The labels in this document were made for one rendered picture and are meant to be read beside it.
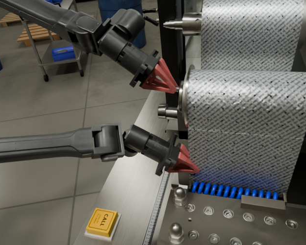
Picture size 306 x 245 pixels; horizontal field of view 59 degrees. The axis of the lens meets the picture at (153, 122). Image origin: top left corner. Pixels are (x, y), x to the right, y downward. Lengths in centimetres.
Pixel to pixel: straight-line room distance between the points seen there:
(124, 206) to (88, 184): 135
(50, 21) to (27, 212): 170
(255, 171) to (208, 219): 16
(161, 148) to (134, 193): 28
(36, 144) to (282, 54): 63
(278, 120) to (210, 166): 20
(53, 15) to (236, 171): 58
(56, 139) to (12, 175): 197
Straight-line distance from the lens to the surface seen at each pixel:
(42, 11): 76
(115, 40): 63
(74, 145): 62
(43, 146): 62
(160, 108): 70
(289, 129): 60
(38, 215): 218
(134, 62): 62
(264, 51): 77
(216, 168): 69
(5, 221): 227
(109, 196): 90
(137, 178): 92
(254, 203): 68
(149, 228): 81
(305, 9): 77
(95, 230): 81
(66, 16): 71
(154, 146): 65
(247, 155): 65
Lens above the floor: 159
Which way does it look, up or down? 37 degrees down
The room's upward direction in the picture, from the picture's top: 7 degrees counter-clockwise
